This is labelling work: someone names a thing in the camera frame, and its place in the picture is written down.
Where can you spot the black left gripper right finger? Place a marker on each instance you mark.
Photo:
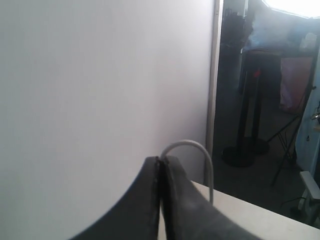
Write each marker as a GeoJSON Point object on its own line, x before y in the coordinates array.
{"type": "Point", "coordinates": [186, 212]}

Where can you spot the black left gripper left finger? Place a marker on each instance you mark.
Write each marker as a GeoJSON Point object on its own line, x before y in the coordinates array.
{"type": "Point", "coordinates": [136, 215]}

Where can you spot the black tripod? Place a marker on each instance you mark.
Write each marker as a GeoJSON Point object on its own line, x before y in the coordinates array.
{"type": "Point", "coordinates": [297, 76]}

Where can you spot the black floor stand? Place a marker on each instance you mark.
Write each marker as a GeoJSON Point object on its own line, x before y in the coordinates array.
{"type": "Point", "coordinates": [246, 148]}

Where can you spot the white frame post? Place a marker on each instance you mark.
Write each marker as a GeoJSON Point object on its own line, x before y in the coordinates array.
{"type": "Point", "coordinates": [213, 72]}

